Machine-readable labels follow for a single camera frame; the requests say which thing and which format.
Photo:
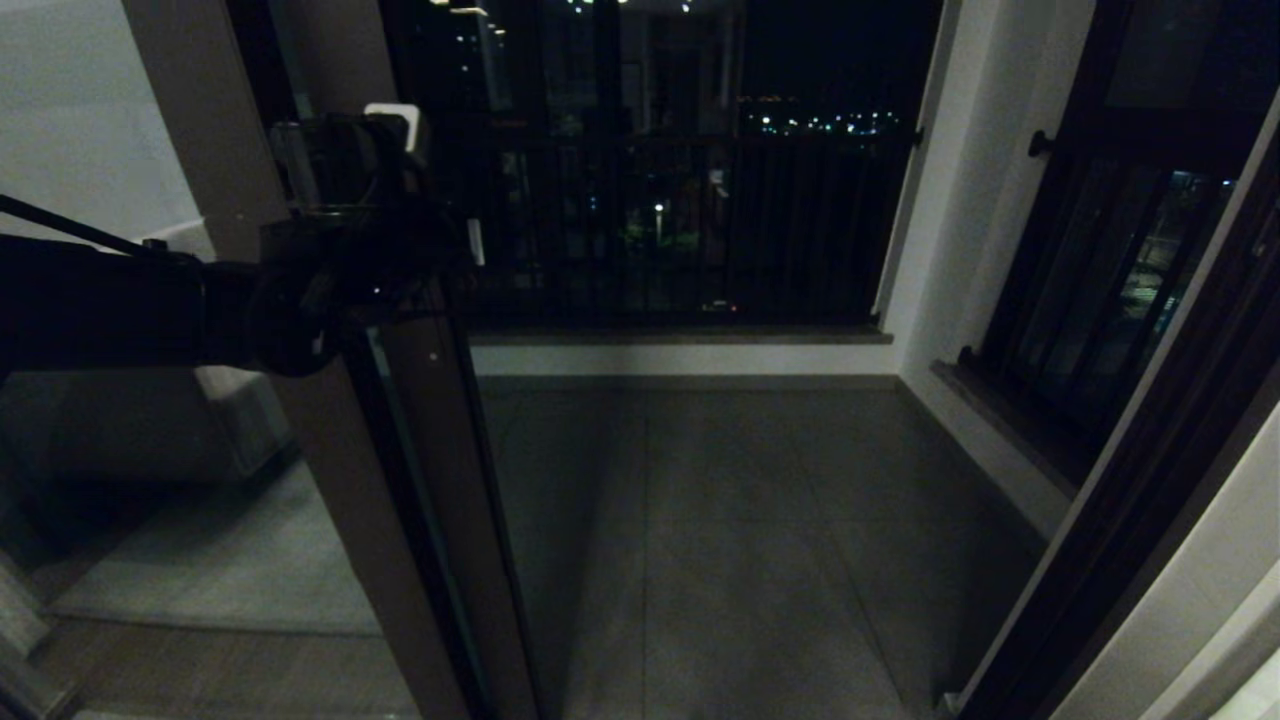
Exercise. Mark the beige sofa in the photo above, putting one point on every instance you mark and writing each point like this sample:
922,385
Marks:
250,410

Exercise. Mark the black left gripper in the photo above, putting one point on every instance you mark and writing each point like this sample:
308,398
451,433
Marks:
445,250

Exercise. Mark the black balcony railing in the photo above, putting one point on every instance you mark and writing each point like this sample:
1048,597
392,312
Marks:
750,230

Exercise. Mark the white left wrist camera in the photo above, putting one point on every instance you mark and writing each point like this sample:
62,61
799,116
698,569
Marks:
400,125

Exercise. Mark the stone window sill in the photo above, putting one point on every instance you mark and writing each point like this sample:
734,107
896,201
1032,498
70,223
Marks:
1000,425

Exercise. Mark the black barred window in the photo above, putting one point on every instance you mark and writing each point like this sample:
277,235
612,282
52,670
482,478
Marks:
1100,250

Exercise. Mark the brown framed sliding glass door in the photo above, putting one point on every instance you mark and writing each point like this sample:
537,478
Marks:
450,450

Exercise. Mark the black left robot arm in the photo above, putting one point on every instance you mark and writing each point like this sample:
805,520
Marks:
100,300

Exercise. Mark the brown framed fixed glass panel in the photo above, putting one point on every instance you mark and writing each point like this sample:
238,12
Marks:
345,480

